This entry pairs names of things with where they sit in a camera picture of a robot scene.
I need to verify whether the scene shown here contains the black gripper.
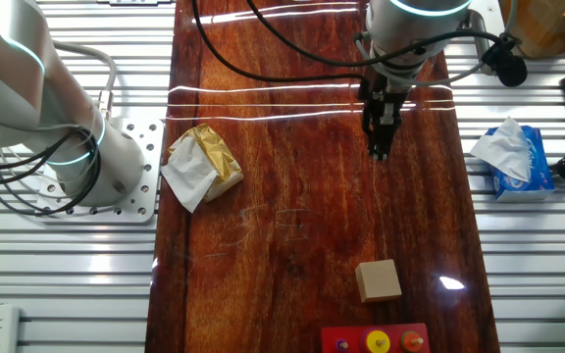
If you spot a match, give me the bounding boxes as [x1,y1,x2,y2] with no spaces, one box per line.
[359,68,414,162]

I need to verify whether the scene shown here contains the yellow Hanoi disc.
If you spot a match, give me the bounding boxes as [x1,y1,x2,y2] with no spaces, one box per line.
[364,328,392,353]

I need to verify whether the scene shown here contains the large purple Hanoi disc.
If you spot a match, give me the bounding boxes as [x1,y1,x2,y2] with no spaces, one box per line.
[359,327,395,353]

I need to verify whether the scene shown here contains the red Hanoi base board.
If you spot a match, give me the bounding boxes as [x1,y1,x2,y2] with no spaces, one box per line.
[320,322,432,353]

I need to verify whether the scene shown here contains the green Hanoi disc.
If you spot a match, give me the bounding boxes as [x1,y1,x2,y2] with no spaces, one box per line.
[399,329,426,353]

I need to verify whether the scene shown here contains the white tissue sheet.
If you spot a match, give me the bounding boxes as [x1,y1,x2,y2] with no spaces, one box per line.
[468,116,533,183]

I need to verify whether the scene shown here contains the plain wooden cube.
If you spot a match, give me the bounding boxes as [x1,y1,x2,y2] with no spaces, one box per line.
[354,258,403,304]

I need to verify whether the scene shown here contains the blue tissue pack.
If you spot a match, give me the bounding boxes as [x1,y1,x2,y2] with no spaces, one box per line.
[486,125,556,203]

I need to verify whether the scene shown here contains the gold foil paper package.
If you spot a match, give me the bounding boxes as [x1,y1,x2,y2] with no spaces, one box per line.
[160,123,245,215]

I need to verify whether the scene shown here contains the brown cardboard box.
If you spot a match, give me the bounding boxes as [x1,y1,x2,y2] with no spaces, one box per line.
[498,0,565,60]

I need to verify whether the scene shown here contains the orange disc on green disc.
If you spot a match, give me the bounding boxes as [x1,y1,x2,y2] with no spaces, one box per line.
[399,330,425,353]

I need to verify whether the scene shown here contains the silver robot mounting plate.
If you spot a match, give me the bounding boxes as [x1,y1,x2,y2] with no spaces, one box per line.
[34,117,165,225]

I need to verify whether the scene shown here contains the long black arm cable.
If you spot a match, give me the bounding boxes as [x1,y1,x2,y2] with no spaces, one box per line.
[191,0,370,84]
[245,0,509,70]

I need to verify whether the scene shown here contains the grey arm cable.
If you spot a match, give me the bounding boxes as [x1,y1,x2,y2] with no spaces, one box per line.
[354,32,486,88]

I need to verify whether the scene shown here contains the black cable connector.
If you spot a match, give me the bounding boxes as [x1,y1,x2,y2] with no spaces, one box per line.
[481,36,529,88]

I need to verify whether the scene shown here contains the black base cable bundle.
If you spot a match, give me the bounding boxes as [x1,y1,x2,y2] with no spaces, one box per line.
[0,126,103,218]

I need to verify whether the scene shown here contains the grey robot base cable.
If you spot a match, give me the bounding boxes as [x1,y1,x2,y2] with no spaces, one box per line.
[51,41,118,119]

